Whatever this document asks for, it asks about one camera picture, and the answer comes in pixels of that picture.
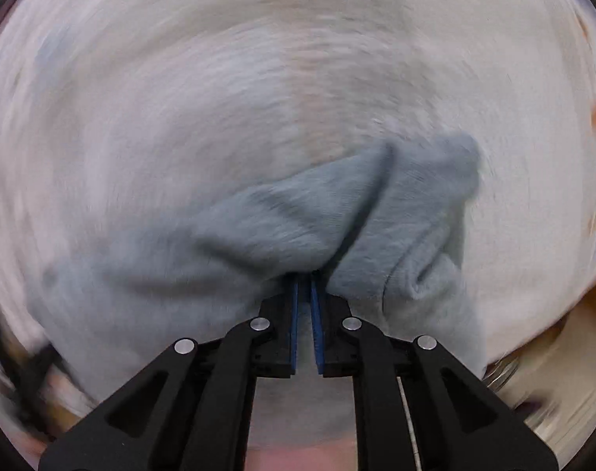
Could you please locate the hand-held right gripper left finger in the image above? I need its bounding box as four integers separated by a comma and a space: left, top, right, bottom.
38, 275, 300, 471

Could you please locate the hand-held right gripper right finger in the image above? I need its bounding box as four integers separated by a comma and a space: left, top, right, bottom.
310, 275, 559, 471

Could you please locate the grey zip hoodie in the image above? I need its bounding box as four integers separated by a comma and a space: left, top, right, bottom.
26, 132, 488, 447

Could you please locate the white fluffy blanket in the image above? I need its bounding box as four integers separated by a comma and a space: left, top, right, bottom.
0, 0, 596, 452

